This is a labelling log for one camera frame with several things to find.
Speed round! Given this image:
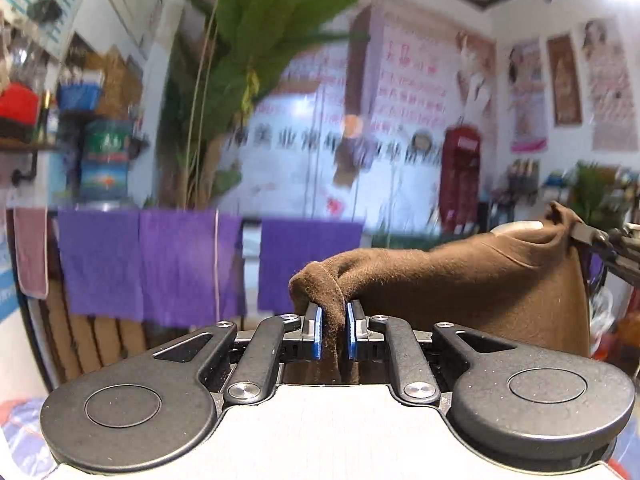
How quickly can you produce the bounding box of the brown garment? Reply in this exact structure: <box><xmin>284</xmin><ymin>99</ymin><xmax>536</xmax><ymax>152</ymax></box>
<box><xmin>289</xmin><ymin>201</ymin><xmax>591</xmax><ymax>386</ymax></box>

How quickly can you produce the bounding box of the brown wall poster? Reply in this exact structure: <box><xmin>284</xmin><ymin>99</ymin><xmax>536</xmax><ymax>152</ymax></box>
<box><xmin>546</xmin><ymin>34</ymin><xmax>584</xmax><ymax>127</ymax></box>

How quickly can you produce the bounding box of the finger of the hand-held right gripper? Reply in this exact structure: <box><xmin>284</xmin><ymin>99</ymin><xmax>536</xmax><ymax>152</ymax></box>
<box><xmin>569</xmin><ymin>222</ymin><xmax>640</xmax><ymax>282</ymax></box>

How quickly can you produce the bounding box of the purple towel with pale stripe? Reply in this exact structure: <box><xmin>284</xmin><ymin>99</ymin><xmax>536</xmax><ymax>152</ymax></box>
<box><xmin>138</xmin><ymin>210</ymin><xmax>247</xmax><ymax>325</ymax></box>

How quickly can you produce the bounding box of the pink towel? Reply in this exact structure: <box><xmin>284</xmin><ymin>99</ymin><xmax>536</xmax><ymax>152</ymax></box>
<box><xmin>12</xmin><ymin>207</ymin><xmax>50</xmax><ymax>300</ymax></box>

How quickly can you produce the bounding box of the wooden wall shelf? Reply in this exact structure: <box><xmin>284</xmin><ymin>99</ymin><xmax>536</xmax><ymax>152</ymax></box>
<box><xmin>0</xmin><ymin>137</ymin><xmax>62</xmax><ymax>184</ymax></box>

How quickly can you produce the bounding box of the blue striped bed sheet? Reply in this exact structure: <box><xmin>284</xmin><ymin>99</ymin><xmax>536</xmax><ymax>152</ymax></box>
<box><xmin>0</xmin><ymin>397</ymin><xmax>57</xmax><ymax>480</ymax></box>

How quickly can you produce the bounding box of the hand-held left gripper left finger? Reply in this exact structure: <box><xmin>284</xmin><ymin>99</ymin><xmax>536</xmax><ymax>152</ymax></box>
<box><xmin>152</xmin><ymin>302</ymin><xmax>324</xmax><ymax>407</ymax></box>

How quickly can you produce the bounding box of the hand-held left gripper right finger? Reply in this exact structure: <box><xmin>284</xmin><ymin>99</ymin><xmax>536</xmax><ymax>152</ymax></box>
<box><xmin>346</xmin><ymin>300</ymin><xmax>518</xmax><ymax>407</ymax></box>

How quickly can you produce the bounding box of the small green plant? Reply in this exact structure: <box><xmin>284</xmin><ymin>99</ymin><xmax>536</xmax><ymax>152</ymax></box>
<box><xmin>569</xmin><ymin>160</ymin><xmax>632</xmax><ymax>232</ymax></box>

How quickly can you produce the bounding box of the tall green leafy plant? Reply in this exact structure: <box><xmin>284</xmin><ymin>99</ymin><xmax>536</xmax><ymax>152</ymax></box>
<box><xmin>159</xmin><ymin>0</ymin><xmax>370</xmax><ymax>211</ymax></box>

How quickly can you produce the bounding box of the large pink wall poster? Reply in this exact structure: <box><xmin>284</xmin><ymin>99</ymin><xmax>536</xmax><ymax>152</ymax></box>
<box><xmin>369</xmin><ymin>5</ymin><xmax>499</xmax><ymax>135</ymax></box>

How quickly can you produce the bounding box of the blue plastic basin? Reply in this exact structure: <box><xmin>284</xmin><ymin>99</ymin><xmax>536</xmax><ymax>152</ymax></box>
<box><xmin>56</xmin><ymin>82</ymin><xmax>104</xmax><ymax>112</ymax></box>

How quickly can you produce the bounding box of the wooden slatted bench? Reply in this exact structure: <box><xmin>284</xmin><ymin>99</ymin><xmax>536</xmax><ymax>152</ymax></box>
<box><xmin>39</xmin><ymin>280</ymin><xmax>151</xmax><ymax>387</ymax></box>

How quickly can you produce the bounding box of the pale wall poster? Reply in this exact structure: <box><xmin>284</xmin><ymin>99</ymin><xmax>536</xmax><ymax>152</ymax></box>
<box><xmin>582</xmin><ymin>19</ymin><xmax>640</xmax><ymax>152</ymax></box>

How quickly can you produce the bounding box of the red cabinet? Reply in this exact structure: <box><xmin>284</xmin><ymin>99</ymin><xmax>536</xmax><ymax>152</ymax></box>
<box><xmin>439</xmin><ymin>127</ymin><xmax>484</xmax><ymax>234</ymax></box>

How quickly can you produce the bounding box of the pink framed wall poster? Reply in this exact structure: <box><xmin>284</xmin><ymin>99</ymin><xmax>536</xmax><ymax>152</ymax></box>
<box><xmin>507</xmin><ymin>40</ymin><xmax>549</xmax><ymax>154</ymax></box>

